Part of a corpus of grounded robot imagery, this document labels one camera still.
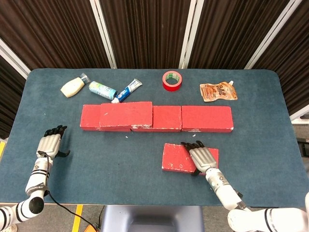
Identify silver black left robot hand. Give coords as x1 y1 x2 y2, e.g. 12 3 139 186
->
36 125 71 159

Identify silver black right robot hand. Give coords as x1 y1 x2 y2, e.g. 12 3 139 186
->
180 140 219 176

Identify red brick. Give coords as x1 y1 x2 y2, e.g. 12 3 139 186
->
181 105 234 133
131 105 183 133
98 101 154 129
80 104 132 132
161 142 220 174

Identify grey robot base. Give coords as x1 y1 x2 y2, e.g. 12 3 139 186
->
100 205 204 232

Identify cream plastic bottle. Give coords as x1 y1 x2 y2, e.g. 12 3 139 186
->
60 73 90 98

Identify orange sauce pouch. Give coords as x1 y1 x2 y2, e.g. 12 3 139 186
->
199 80 239 102

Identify blue-green table cover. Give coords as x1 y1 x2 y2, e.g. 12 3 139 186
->
0 68 302 208

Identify light blue cleanser tube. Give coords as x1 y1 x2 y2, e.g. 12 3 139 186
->
88 81 118 101

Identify red tape roll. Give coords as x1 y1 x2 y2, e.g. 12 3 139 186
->
162 71 183 92

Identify blue white toothpaste tube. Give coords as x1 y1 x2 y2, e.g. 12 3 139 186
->
111 78 143 104

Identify brown folding screen white frames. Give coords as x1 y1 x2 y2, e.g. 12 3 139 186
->
0 0 309 140

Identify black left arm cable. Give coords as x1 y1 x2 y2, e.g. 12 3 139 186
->
37 151 98 230

